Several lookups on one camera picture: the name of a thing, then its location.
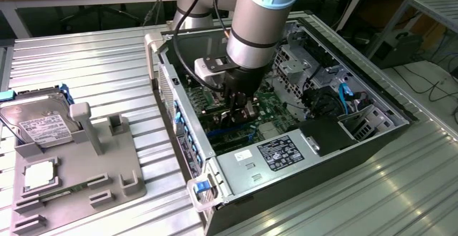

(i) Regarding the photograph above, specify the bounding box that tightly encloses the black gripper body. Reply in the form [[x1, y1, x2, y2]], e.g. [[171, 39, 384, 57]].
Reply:
[[224, 64, 269, 99]]

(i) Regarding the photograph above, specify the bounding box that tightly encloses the green motherboard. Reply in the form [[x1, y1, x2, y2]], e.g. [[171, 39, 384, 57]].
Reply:
[[185, 69, 298, 156]]

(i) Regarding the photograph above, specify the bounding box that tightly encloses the silver chipset heat sink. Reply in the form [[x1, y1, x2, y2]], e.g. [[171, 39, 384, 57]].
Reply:
[[257, 122, 286, 135]]

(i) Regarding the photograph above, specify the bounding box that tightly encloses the blue expansion slot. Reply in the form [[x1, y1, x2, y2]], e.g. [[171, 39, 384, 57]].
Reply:
[[206, 128, 233, 138]]

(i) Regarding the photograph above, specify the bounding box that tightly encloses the metal disk bay cage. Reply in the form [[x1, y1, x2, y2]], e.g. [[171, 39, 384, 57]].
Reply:
[[274, 44, 345, 119]]

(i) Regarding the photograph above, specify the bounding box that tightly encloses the grey power supply unit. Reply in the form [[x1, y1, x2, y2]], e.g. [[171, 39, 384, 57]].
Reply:
[[214, 128, 322, 196]]

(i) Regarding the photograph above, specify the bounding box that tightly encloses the black air shroud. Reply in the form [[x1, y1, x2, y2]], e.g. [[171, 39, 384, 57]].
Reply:
[[298, 117, 360, 158]]

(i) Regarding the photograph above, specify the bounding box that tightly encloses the open black PC case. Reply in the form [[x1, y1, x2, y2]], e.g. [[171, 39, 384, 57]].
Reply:
[[145, 10, 420, 236]]

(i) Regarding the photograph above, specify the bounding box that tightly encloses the black box on floor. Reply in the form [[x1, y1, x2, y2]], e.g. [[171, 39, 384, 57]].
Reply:
[[376, 31, 425, 69]]

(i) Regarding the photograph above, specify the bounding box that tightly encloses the blue disk caddy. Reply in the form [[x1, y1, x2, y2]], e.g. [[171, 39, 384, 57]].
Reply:
[[0, 84, 77, 107]]

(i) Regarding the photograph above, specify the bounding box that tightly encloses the grey parts rack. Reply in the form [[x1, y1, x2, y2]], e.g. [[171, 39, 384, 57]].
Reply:
[[11, 101, 149, 236]]

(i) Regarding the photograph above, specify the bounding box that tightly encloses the silver hard disk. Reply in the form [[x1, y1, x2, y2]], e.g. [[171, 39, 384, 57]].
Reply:
[[0, 92, 83, 149]]

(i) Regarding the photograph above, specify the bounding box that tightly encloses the green RAM stick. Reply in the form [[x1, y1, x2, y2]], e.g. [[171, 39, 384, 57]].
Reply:
[[38, 183, 91, 202]]

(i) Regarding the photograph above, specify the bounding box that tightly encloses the metal slat side table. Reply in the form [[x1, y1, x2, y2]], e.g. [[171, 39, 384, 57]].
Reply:
[[368, 0, 458, 60]]

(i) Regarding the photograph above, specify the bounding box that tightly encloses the silver CPU chip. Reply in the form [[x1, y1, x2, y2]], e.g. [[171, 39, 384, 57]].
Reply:
[[23, 163, 58, 189]]

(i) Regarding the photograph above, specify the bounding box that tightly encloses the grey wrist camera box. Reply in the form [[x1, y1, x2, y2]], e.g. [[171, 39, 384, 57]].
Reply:
[[194, 55, 238, 90]]

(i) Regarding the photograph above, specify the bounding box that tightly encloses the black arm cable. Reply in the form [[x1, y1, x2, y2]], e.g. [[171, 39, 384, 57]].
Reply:
[[174, 0, 233, 93]]

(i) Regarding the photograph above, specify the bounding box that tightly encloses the blue SATA wire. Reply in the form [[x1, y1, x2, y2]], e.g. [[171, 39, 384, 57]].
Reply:
[[337, 82, 354, 116]]

